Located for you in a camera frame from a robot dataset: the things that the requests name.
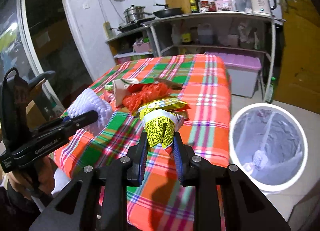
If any white foam net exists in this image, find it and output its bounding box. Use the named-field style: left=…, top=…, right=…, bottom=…
left=67, top=88, right=113, bottom=136
left=243, top=150, right=268, bottom=172

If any yellow snack wrapper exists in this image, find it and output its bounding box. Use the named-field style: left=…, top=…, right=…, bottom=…
left=139, top=108, right=184, bottom=156
left=137, top=97, right=188, bottom=113

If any white paper bag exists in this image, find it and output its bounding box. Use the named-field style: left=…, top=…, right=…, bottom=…
left=112, top=78, right=139, bottom=107

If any white trash bin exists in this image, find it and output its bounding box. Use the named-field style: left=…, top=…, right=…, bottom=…
left=229, top=103, right=308, bottom=195

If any left hand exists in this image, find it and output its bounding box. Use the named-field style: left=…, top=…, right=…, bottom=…
left=7, top=156, right=56, bottom=201

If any plaid tablecloth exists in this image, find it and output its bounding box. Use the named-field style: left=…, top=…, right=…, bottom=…
left=53, top=54, right=231, bottom=230

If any green snack packet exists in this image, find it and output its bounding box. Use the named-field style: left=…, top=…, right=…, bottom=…
left=105, top=85, right=113, bottom=92

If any red mesh bag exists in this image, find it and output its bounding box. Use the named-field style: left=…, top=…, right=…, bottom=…
left=122, top=83, right=171, bottom=112

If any brown wrapper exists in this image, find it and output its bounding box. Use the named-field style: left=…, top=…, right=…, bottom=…
left=153, top=77, right=183, bottom=90

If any red plastic wrapper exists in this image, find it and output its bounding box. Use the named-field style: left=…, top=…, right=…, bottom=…
left=127, top=83, right=147, bottom=94

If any wooden side cabinet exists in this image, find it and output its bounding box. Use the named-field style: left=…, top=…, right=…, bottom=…
left=106, top=27, right=157, bottom=65

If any purple lid storage box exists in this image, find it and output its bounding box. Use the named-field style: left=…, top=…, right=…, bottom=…
left=205, top=52, right=261, bottom=98

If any green floor bottle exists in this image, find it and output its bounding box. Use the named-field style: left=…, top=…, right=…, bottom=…
left=266, top=77, right=276, bottom=104

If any pink basket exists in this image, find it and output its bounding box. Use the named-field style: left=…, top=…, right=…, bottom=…
left=133, top=42, right=152, bottom=53

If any induction cooker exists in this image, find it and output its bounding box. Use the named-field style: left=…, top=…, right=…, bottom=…
left=118, top=16, right=156, bottom=32

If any steel steamer pot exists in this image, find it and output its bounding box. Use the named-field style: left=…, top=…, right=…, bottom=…
left=123, top=5, right=152, bottom=23

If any wooden door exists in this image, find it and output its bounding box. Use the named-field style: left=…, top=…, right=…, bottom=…
left=275, top=0, right=319, bottom=113

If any metal shelf unit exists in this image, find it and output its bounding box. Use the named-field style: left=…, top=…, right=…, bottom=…
left=143, top=11, right=285, bottom=101

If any black frying pan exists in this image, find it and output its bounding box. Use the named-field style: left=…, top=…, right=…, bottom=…
left=153, top=4, right=184, bottom=18

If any green oil bottle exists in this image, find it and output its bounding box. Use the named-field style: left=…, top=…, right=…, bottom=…
left=189, top=0, right=198, bottom=13

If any red lid jar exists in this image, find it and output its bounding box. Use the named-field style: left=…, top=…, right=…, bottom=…
left=200, top=0, right=209, bottom=13

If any dark sauce bottle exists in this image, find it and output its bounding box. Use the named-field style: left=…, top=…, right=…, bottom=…
left=195, top=0, right=201, bottom=12

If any pink utensil holder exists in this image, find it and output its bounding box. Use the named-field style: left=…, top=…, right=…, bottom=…
left=215, top=0, right=233, bottom=12

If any clear plastic container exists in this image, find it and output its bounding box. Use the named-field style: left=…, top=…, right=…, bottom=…
left=232, top=0, right=252, bottom=12

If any wall power strip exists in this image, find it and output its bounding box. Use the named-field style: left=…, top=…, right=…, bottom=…
left=103, top=22, right=114, bottom=39

